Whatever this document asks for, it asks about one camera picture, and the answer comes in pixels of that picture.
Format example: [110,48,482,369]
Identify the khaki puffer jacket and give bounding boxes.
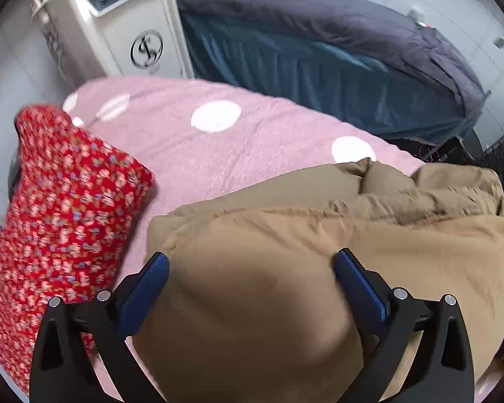
[133,159,504,402]

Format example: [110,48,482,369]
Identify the red floral garment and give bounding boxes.
[0,105,155,390]

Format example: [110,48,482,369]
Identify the pink polka dot bedspread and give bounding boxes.
[60,76,504,403]

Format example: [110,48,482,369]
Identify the white beauty machine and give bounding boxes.
[32,0,194,87]

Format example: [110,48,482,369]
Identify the grey blue bed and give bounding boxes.
[176,0,486,144]

